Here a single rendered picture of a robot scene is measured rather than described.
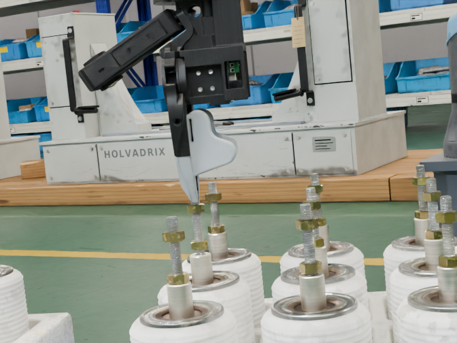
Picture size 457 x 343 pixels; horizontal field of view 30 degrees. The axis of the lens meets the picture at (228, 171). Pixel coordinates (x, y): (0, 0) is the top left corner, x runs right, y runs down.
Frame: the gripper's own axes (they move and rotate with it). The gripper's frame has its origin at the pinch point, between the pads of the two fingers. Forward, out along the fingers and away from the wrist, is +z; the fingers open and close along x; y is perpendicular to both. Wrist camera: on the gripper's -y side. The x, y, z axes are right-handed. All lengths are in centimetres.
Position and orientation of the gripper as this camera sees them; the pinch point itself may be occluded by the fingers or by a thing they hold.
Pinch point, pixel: (187, 189)
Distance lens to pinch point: 86.9
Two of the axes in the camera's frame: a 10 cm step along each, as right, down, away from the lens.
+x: 0.6, -1.1, 9.9
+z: 1.0, 9.9, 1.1
